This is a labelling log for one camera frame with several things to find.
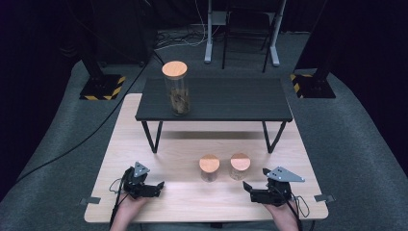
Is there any long black floor cable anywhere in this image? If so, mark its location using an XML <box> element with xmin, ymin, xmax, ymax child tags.
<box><xmin>17</xmin><ymin>57</ymin><xmax>152</xmax><ymax>181</ymax></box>

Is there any black tripod leg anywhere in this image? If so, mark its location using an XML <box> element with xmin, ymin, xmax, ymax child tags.
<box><xmin>152</xmin><ymin>48</ymin><xmax>167</xmax><ymax>66</ymax></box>

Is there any black metal riser shelf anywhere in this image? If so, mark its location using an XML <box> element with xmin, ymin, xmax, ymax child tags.
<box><xmin>135</xmin><ymin>76</ymin><xmax>294</xmax><ymax>154</ymax></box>

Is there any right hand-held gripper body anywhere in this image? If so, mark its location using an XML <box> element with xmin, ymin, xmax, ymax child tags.
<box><xmin>250</xmin><ymin>166</ymin><xmax>305</xmax><ymax>207</ymax></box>

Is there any left hand-held gripper cable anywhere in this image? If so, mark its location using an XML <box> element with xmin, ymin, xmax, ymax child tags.
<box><xmin>108</xmin><ymin>177</ymin><xmax>130</xmax><ymax>231</ymax></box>

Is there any white desk leg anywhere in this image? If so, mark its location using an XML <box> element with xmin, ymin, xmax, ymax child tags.
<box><xmin>204</xmin><ymin>0</ymin><xmax>215</xmax><ymax>64</ymax></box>
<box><xmin>269</xmin><ymin>0</ymin><xmax>288</xmax><ymax>67</ymax></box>

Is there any black stand with striped base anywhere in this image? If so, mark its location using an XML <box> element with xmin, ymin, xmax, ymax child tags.
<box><xmin>65</xmin><ymin>0</ymin><xmax>127</xmax><ymax>101</ymax></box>
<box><xmin>290</xmin><ymin>0</ymin><xmax>337</xmax><ymax>100</ymax></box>

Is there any tall glass jar wooden lid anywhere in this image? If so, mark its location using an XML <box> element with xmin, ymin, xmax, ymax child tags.
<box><xmin>161</xmin><ymin>60</ymin><xmax>191</xmax><ymax>116</ymax></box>

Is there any person's left hand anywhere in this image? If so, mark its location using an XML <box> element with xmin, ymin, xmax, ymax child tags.
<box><xmin>115</xmin><ymin>193</ymin><xmax>150</xmax><ymax>223</ymax></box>

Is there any person's right hand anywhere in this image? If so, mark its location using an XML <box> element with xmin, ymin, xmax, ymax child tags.
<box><xmin>263</xmin><ymin>199</ymin><xmax>298</xmax><ymax>226</ymax></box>

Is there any right hand-held gripper cable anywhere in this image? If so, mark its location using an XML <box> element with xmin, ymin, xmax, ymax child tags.
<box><xmin>281</xmin><ymin>188</ymin><xmax>311</xmax><ymax>231</ymax></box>

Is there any hand-held gripper cable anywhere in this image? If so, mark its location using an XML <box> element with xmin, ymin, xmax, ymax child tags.
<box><xmin>108</xmin><ymin>177</ymin><xmax>130</xmax><ymax>231</ymax></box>
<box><xmin>281</xmin><ymin>188</ymin><xmax>311</xmax><ymax>231</ymax></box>

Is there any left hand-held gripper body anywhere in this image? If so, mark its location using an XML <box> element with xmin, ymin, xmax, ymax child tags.
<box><xmin>122</xmin><ymin>161</ymin><xmax>161</xmax><ymax>199</ymax></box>

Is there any bundle of floor cables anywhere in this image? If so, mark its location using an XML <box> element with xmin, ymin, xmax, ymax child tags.
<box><xmin>155</xmin><ymin>22</ymin><xmax>223</xmax><ymax>52</ymax></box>

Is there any black chair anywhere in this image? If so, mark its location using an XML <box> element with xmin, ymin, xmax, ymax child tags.
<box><xmin>221</xmin><ymin>9</ymin><xmax>277</xmax><ymax>74</ymax></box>

